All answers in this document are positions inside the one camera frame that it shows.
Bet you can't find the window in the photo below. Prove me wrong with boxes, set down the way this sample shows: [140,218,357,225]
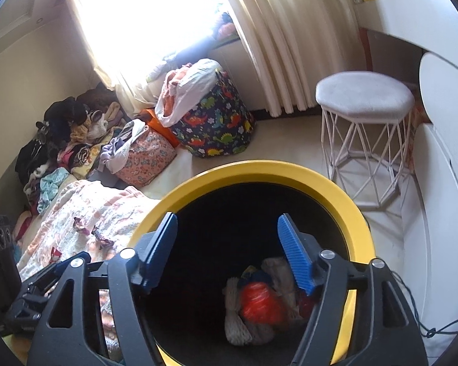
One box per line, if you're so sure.
[65,0,238,70]

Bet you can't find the purple snack wrapper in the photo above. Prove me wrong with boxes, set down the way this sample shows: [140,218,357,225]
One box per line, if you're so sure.
[72,217,92,235]

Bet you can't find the light blue garment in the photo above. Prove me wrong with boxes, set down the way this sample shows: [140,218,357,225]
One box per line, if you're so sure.
[36,168,72,215]

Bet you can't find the cream crumpled cloth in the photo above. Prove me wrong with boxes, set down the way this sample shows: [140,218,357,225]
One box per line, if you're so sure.
[261,257,301,306]

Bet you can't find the orange bag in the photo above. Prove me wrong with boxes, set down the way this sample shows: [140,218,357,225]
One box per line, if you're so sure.
[139,108,183,148]

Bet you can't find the red plastic bag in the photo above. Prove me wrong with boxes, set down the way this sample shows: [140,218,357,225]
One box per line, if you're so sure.
[240,282,288,325]

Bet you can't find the pile of clothes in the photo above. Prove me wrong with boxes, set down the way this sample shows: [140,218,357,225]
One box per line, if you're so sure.
[13,82,133,214]

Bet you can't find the short cream curtain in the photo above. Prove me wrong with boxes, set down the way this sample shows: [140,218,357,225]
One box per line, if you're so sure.
[93,42,169,116]

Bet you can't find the white plastic bag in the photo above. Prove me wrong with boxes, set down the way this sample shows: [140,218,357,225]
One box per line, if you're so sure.
[154,58,224,128]

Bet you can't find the peach and white blanket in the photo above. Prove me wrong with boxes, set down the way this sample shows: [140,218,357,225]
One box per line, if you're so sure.
[17,179,163,363]

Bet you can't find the yellow rimmed black bin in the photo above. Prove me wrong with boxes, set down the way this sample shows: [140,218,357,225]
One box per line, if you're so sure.
[126,159,379,366]

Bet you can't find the dark cable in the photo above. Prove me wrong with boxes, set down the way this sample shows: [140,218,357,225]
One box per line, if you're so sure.
[390,270,458,339]

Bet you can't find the pink floral storage bag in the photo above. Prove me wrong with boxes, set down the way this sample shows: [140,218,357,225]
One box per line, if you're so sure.
[112,124,179,189]

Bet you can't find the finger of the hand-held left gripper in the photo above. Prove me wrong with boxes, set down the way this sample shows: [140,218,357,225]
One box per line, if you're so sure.
[2,292,53,328]
[20,252,91,299]

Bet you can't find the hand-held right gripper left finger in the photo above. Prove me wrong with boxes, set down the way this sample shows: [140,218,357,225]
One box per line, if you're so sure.
[27,211,180,366]

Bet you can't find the white wire stool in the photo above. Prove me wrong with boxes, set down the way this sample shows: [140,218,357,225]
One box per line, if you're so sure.
[315,72,417,210]

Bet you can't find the blue plastic bag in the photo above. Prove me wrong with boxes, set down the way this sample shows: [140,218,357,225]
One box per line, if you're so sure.
[242,265,270,284]

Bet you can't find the white vanity desk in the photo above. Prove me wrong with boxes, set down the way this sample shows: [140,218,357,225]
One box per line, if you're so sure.
[353,0,458,353]

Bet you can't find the red candy bar wrapper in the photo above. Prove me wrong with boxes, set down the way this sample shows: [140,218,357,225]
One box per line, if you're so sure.
[298,292,319,320]

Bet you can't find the dark brown snack wrapper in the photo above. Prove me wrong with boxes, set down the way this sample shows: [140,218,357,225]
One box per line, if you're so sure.
[93,228,114,248]

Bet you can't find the dinosaur print storage basket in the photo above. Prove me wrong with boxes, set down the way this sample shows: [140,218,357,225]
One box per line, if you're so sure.
[172,70,257,160]

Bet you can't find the white and purple garments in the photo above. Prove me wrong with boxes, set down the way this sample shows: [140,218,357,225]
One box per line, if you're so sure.
[97,119,150,175]

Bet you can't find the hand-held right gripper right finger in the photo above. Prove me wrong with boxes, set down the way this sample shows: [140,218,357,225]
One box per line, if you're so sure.
[277,213,430,366]

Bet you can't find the long cream curtain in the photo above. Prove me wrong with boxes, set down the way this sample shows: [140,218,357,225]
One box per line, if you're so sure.
[214,0,364,120]

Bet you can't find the orange cloth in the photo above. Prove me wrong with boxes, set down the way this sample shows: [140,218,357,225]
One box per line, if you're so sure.
[161,66,192,123]

